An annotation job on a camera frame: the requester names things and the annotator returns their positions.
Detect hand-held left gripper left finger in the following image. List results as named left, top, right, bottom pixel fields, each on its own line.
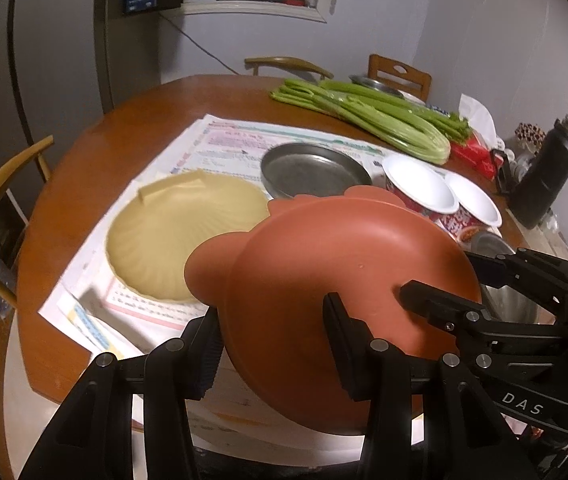
left=19, top=305, right=225, bottom=480

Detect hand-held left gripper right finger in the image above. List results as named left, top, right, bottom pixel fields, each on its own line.
left=323, top=292, right=530, bottom=480

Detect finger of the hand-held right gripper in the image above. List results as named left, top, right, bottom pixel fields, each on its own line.
left=398, top=280, right=568, bottom=377
left=465, top=248, right=568, bottom=322

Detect steel bowl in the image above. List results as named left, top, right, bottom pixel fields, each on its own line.
left=469, top=232, right=556, bottom=326

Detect orange bear-shaped plate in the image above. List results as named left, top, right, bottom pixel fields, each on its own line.
left=184, top=185, right=483, bottom=436

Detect white paper bowl red print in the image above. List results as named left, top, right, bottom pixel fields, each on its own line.
left=444, top=174, right=503, bottom=241
left=381, top=154, right=460, bottom=222

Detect beige scalloped plate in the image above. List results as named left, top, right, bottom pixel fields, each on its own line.
left=105, top=169, right=271, bottom=308

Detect round metal plate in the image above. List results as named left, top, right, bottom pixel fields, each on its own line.
left=260, top=142, right=374, bottom=201

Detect black thermos bottle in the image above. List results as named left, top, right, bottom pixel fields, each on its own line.
left=489, top=116, right=568, bottom=230

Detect clear glass cups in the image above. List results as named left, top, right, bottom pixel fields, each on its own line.
left=506, top=152, right=531, bottom=182

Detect red tissue box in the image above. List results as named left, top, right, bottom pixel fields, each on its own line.
left=450, top=130, right=504, bottom=181

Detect brown spotted ornament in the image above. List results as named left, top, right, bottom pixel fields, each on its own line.
left=514, top=122, right=548, bottom=153

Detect white tissue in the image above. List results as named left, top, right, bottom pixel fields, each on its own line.
left=459, top=94, right=498, bottom=150

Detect green celery bunch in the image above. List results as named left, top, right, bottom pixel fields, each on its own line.
left=270, top=79, right=452, bottom=165
left=321, top=79, right=471, bottom=142

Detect printed newspaper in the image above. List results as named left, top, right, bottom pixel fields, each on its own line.
left=39, top=114, right=465, bottom=453

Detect small metal basin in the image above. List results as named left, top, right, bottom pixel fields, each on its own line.
left=349, top=74, right=418, bottom=99

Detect brown wooden chair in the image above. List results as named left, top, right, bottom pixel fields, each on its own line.
left=368, top=54, right=433, bottom=102

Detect olive curved-back chair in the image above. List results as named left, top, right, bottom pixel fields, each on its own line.
left=244, top=56, right=335, bottom=82

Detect grey refrigerator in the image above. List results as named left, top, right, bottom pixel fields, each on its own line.
left=0, top=0, right=116, bottom=221

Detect black cable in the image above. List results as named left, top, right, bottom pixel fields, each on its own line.
left=159, top=12, right=246, bottom=76

